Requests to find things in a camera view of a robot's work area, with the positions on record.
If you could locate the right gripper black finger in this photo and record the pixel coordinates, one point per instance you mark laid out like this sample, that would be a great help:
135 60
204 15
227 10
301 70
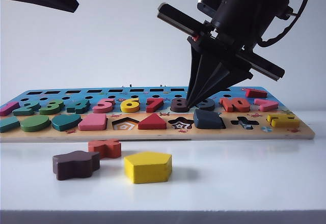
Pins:
197 71
224 75

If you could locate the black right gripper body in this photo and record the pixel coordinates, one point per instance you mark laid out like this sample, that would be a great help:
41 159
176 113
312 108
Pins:
219 43

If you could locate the dark blue square block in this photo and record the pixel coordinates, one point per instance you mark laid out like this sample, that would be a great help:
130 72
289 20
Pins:
208 121

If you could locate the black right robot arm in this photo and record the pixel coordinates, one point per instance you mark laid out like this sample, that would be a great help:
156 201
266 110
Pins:
249 7

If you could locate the orange number ten piece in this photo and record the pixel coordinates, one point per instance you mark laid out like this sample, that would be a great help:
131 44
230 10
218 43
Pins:
229 105

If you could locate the dark blue number nine piece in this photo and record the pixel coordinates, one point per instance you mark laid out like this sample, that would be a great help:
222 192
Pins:
207 107

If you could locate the red math symbol piece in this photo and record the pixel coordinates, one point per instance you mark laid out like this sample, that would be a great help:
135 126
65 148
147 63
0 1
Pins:
256 93

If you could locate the brown number eight piece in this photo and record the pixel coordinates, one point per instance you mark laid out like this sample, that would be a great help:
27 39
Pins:
174 107

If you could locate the pink math symbol piece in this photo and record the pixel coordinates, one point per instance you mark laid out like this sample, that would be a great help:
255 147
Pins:
267 105

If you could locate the red number seven piece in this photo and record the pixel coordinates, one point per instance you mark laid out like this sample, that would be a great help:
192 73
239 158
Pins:
154 105

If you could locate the colourful wooden puzzle board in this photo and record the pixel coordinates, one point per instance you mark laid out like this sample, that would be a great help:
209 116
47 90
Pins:
229 132

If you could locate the small metal stud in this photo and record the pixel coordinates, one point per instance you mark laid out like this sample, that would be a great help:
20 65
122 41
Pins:
130 85

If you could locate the red triangle block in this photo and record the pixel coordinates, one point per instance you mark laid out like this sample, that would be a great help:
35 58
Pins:
152 124

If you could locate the yellow math symbol piece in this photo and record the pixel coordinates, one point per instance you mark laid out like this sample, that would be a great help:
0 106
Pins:
282 122

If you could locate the yellow number six piece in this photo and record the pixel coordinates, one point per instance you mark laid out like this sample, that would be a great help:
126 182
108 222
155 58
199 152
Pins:
126 109

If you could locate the pink number five piece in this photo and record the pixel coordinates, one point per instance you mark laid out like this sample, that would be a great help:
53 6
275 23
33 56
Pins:
103 109

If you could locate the yellow pentagon block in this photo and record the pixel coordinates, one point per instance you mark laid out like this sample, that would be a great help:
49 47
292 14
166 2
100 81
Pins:
147 170

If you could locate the pink trapezoid block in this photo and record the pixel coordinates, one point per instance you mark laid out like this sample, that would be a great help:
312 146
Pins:
93 123

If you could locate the green number three piece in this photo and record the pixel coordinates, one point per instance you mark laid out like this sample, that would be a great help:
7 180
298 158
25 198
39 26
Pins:
51 109

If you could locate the teal number two piece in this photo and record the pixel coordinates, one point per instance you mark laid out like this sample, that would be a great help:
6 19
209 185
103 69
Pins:
25 110

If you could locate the orange cross block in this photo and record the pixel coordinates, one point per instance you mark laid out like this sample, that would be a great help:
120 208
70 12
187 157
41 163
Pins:
107 149

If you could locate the pink number one piece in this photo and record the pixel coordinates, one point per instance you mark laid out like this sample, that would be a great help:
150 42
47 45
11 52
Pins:
9 109

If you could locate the teal number four piece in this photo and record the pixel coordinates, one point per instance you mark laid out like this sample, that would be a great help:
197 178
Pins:
80 107

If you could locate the green oval block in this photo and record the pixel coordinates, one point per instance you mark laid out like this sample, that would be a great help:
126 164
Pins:
34 123

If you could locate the teal heart block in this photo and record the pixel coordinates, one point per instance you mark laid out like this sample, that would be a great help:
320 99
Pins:
66 123

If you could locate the teal rectangle block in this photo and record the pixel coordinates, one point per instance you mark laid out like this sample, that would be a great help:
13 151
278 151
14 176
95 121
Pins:
9 124

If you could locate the brown star block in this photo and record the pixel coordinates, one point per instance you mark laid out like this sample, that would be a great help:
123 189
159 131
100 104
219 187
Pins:
74 166

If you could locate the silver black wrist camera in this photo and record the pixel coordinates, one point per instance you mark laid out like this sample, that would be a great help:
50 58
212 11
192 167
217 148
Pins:
206 0

